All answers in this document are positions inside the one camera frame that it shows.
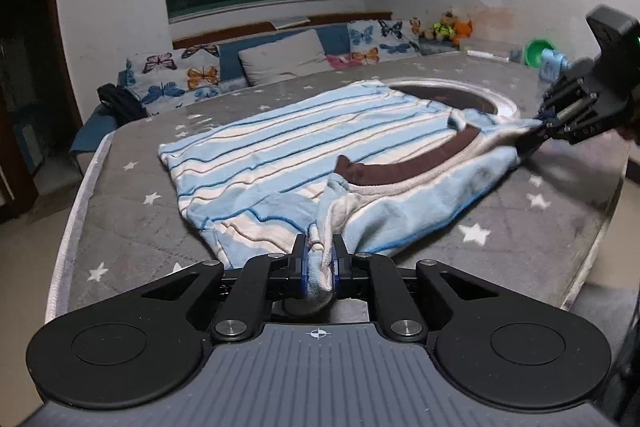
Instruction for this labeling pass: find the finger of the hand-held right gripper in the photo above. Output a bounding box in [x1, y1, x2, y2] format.
[516, 99, 596, 156]
[539, 62, 598, 118]

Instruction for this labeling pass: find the green plastic toy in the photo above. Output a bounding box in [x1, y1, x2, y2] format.
[523, 38, 553, 68]

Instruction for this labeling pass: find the flat white box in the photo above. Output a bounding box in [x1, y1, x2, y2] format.
[459, 38, 523, 60]

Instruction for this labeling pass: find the round dark tray white rim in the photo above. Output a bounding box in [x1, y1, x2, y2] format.
[385, 78, 521, 120]

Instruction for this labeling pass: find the orange plush toy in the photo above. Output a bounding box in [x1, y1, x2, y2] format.
[452, 14, 473, 45]

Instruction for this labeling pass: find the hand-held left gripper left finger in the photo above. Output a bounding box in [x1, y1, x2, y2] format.
[140, 233, 308, 342]

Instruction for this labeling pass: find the blue white striped garment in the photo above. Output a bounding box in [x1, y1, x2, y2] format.
[157, 79, 543, 305]

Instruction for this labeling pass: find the beige pillow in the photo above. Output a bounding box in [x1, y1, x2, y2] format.
[238, 29, 328, 86]

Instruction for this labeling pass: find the wooden door frame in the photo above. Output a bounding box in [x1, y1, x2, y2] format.
[0, 0, 83, 208]

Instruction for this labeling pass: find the grey star print mattress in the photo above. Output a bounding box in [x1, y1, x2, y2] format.
[44, 52, 633, 325]

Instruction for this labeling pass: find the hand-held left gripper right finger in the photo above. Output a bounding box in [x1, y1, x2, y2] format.
[332, 234, 506, 342]

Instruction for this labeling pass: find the small butterfly print pillow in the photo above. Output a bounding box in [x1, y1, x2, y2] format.
[347, 18, 421, 60]

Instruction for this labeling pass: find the blue upholstered wooden bench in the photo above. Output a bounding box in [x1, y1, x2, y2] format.
[70, 12, 461, 158]

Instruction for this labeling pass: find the light blue bottle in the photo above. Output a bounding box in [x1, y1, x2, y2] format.
[540, 49, 571, 80]

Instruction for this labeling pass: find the pink cloth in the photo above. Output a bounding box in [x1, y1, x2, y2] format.
[325, 53, 363, 70]

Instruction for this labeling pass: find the large butterfly print pillow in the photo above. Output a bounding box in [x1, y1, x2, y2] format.
[125, 44, 222, 105]

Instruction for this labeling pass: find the black backpack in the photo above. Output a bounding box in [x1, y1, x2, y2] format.
[96, 83, 148, 128]

